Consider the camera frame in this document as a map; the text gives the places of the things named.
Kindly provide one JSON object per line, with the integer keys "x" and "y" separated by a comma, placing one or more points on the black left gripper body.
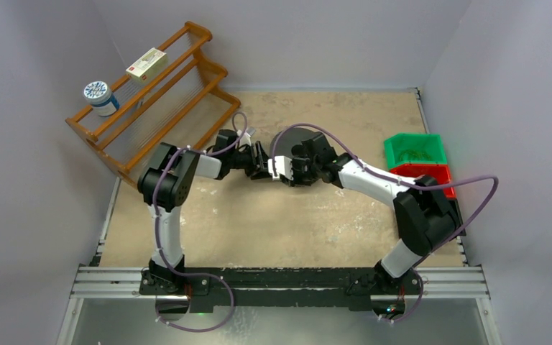
{"x": 246, "y": 160}

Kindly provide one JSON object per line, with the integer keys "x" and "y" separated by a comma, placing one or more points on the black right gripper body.
{"x": 293, "y": 169}

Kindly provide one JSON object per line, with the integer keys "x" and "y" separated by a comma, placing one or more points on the black perforated cable spool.
{"x": 290, "y": 145}

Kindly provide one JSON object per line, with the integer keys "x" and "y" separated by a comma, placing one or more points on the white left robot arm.
{"x": 166, "y": 183}

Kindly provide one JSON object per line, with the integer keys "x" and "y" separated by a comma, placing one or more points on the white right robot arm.
{"x": 423, "y": 214}

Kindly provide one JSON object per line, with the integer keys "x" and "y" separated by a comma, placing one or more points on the orange wooden rack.
{"x": 183, "y": 103}

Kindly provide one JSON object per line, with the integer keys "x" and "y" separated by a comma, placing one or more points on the green plastic bin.
{"x": 408, "y": 148}

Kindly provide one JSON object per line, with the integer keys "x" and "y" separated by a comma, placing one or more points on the green white cardboard box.
{"x": 143, "y": 70}

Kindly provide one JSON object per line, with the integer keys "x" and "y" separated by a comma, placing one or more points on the black plastic bin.
{"x": 455, "y": 206}

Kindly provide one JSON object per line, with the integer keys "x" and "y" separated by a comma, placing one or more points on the blue white round jar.
{"x": 101, "y": 98}

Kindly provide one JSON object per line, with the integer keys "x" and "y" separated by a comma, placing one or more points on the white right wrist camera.
{"x": 280, "y": 167}

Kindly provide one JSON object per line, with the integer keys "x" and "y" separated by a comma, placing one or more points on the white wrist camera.
{"x": 280, "y": 167}
{"x": 248, "y": 132}

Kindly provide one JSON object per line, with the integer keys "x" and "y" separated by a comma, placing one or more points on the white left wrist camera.
{"x": 248, "y": 132}

